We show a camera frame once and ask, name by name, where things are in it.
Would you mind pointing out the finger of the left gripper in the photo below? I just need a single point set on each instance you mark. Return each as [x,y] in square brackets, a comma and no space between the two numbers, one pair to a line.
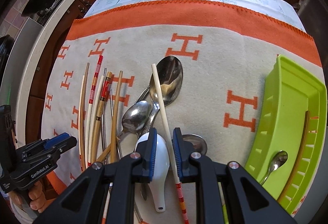
[56,140]
[55,152]

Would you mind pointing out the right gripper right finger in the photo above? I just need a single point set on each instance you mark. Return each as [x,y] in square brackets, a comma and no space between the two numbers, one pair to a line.
[186,172]

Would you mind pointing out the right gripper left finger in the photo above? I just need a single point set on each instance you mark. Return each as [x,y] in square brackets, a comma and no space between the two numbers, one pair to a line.
[146,146]

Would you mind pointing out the cream chopstick red-striped end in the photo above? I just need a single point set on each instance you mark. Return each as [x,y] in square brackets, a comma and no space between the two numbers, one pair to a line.
[169,143]

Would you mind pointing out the small steel spoon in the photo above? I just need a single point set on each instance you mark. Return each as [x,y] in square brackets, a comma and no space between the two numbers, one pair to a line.
[276,162]

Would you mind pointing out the person's left hand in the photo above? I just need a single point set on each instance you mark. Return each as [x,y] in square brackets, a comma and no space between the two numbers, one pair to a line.
[38,200]

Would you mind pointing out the white ceramic soup spoon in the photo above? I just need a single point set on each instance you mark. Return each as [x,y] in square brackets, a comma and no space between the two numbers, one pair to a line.
[157,185]

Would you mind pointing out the round steel spoon right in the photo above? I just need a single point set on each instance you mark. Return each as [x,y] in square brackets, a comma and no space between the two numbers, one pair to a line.
[197,141]

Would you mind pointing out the brown wooden chopstick middle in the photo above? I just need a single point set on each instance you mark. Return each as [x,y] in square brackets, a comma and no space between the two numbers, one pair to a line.
[112,150]

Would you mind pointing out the brown wooden chopstick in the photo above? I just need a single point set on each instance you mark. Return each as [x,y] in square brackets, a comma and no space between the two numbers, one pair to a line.
[112,150]
[86,75]

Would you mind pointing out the steel spoon under chopstick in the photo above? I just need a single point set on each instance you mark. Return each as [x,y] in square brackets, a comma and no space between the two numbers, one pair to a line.
[135,118]

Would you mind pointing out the cream chopstick striped left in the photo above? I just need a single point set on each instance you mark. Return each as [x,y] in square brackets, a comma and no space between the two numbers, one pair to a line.
[81,124]

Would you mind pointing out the brown wooden chopstick left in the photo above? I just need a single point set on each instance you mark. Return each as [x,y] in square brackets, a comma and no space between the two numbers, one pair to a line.
[86,75]

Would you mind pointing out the cream chopstick grey tip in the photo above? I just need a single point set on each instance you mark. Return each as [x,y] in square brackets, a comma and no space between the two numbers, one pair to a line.
[94,114]

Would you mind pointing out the bamboo chopstick red band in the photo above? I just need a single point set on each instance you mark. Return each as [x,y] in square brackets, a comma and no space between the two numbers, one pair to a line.
[99,114]

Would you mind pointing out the green plastic utensil tray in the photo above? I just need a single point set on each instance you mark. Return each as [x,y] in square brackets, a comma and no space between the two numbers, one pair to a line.
[290,91]

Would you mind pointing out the large steel spoon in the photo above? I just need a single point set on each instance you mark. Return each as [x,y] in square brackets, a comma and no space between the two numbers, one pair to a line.
[170,74]

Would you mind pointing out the orange beige H-pattern blanket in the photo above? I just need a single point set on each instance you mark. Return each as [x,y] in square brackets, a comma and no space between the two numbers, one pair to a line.
[226,53]

